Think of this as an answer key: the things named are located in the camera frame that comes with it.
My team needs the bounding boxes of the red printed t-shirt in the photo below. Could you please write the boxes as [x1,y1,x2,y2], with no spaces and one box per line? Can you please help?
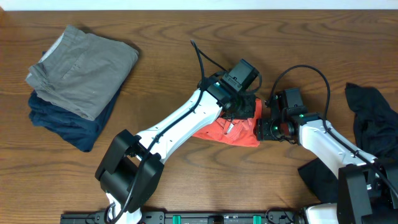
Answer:
[193,98,262,147]

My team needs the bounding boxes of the black Sydrogen garment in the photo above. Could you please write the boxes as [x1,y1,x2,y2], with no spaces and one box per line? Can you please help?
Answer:
[298,83,397,203]

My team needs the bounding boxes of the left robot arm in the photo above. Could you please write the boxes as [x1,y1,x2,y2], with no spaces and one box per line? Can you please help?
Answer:
[95,83,256,223]

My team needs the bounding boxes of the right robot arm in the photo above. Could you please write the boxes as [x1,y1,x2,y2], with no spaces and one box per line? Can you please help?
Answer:
[255,112,397,223]

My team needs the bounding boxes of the folded navy blue garment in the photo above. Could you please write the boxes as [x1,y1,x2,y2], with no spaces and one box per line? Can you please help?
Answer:
[27,51,123,153]

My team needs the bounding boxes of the folded grey trousers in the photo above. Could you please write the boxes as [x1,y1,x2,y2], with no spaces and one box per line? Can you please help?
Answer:
[25,25,139,121]

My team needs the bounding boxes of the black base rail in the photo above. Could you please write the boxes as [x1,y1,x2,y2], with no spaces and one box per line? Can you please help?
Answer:
[60,210,307,224]

